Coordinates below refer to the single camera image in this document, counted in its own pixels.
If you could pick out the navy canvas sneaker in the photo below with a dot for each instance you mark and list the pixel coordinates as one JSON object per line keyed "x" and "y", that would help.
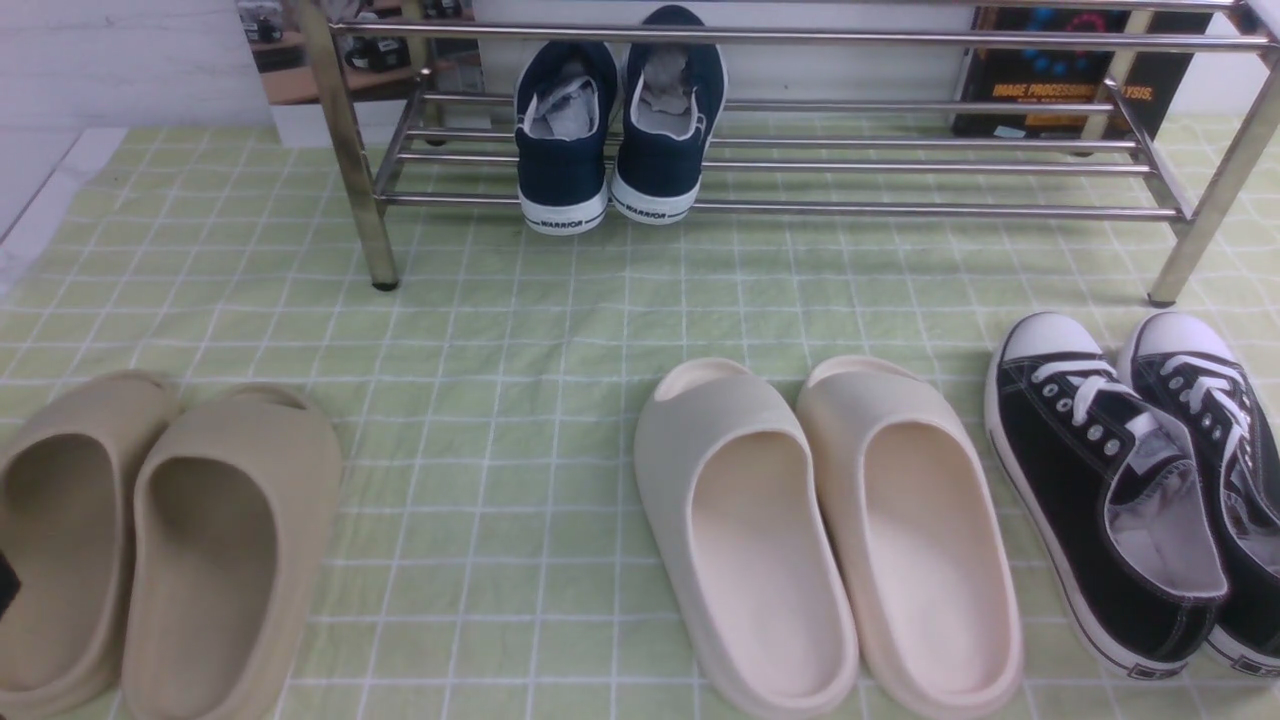
{"x": 673, "y": 96}
{"x": 564, "y": 100}

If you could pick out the stainless steel shoe rack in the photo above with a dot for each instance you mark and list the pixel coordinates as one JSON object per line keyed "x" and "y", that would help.
{"x": 416, "y": 172}

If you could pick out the left cream foam slide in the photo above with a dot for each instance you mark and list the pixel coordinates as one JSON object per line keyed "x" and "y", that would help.
{"x": 726, "y": 477}

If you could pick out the cream foam slide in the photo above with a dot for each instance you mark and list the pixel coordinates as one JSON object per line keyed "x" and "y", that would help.
{"x": 726, "y": 477}
{"x": 911, "y": 520}

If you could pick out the green checkered floor cloth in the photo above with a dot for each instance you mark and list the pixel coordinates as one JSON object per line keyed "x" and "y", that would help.
{"x": 490, "y": 559}

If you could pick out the right cream foam slide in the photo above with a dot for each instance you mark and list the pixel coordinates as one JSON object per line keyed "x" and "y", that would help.
{"x": 911, "y": 520}

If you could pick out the leaning photo picture board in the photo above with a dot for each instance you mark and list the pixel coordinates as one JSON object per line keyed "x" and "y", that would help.
{"x": 376, "y": 68}

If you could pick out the right tan foam slide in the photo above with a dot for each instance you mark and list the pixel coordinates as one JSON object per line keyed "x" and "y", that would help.
{"x": 233, "y": 508}

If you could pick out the tan foam slide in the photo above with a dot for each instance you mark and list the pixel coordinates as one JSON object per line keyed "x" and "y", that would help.
{"x": 233, "y": 508}
{"x": 68, "y": 535}

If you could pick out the black image processing book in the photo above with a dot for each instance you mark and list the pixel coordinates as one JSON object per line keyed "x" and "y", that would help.
{"x": 1044, "y": 76}

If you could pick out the left black canvas sneaker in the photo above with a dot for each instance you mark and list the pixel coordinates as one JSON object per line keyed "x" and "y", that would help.
{"x": 1114, "y": 490}

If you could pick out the black canvas sneaker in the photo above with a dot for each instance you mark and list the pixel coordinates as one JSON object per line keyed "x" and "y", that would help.
{"x": 1114, "y": 490}
{"x": 1179, "y": 364}

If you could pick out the right black canvas sneaker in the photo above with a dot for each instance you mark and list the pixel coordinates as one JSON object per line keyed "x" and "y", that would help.
{"x": 1179, "y": 364}

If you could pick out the left tan foam slide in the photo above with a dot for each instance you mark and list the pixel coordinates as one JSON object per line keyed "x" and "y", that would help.
{"x": 68, "y": 535}

